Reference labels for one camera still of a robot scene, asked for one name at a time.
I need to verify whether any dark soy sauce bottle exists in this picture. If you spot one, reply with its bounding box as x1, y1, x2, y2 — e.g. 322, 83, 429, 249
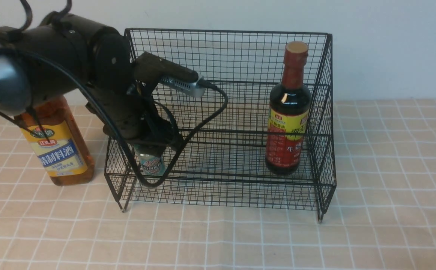
265, 41, 312, 176

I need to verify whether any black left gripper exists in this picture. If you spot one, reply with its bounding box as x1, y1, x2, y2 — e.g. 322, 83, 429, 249
88, 52, 184, 150

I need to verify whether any large cooking wine bottle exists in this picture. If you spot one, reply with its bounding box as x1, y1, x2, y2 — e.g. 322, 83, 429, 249
14, 96, 95, 186

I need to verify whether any small green-capped pepper shaker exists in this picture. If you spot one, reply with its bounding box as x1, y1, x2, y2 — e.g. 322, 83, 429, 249
134, 145, 165, 176

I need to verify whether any black wire mesh rack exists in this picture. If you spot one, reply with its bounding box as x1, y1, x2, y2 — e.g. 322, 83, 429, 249
104, 28, 337, 222

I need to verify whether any black camera cable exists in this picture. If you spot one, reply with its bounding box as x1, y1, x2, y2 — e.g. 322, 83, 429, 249
0, 0, 229, 188

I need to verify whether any checkered peach tablecloth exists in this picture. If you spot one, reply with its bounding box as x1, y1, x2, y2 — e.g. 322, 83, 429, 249
0, 99, 436, 270

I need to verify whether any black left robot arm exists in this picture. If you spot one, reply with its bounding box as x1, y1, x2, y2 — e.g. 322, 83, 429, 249
0, 12, 189, 149

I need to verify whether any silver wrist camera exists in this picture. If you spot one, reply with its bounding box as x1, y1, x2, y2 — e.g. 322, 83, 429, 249
160, 75, 205, 99

